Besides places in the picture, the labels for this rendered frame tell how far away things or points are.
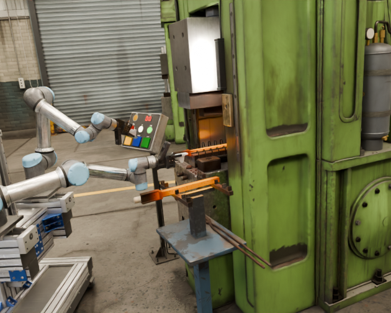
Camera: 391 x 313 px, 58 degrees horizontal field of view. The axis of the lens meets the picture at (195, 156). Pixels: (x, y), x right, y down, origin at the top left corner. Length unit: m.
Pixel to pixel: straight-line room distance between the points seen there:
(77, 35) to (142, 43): 1.65
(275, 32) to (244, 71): 0.29
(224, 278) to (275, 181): 0.73
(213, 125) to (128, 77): 7.62
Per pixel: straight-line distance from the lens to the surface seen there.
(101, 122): 2.27
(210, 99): 2.11
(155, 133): 2.50
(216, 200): 2.09
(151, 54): 9.96
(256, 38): 1.79
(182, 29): 2.08
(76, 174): 1.88
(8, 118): 10.45
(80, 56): 9.97
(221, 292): 2.40
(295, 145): 1.96
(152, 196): 1.59
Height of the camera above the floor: 1.52
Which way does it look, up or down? 15 degrees down
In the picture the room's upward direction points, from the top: 5 degrees counter-clockwise
